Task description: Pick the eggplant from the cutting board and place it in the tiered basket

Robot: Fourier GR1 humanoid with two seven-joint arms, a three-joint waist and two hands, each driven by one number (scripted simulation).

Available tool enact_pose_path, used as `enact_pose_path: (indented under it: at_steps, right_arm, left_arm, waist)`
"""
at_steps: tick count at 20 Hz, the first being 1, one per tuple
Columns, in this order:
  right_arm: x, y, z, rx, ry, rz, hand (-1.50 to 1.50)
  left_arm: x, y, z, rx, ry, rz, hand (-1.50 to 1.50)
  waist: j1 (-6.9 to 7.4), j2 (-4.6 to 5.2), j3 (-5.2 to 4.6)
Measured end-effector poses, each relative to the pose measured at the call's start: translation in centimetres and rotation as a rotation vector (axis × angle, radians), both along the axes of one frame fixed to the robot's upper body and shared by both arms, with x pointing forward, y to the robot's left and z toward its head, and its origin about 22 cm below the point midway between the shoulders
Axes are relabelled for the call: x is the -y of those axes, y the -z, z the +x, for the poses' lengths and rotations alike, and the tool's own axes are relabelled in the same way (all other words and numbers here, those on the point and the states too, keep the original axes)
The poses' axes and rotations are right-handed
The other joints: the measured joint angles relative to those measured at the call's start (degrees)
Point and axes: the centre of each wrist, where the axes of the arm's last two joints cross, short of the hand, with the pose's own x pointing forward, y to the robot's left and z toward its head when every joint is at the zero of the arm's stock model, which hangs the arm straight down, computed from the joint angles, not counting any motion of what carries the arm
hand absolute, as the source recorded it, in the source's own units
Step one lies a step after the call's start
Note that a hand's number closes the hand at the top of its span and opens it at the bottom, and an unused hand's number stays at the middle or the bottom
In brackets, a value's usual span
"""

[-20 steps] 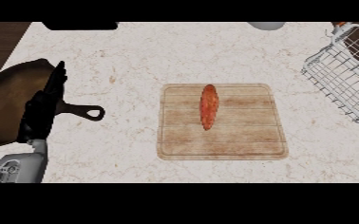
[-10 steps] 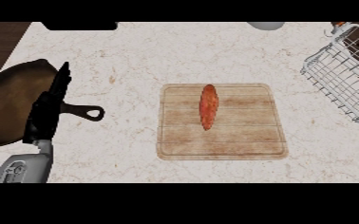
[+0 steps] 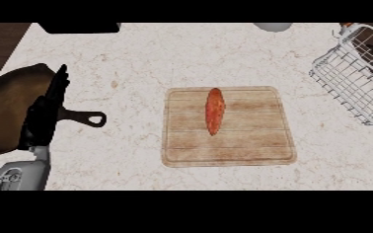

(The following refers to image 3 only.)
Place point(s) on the black flat appliance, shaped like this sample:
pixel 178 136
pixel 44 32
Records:
pixel 80 27

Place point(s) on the dark brown frying pan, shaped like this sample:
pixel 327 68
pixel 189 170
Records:
pixel 19 98

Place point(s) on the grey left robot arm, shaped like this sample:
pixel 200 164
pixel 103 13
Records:
pixel 27 172

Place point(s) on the orange-red long vegetable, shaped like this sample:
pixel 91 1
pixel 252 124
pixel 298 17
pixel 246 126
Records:
pixel 214 111

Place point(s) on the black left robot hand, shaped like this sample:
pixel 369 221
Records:
pixel 44 115

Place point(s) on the pale grey round object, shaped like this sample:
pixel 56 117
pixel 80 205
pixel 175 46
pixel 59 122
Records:
pixel 273 26

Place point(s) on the wooden cutting board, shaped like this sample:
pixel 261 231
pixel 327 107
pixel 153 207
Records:
pixel 227 138

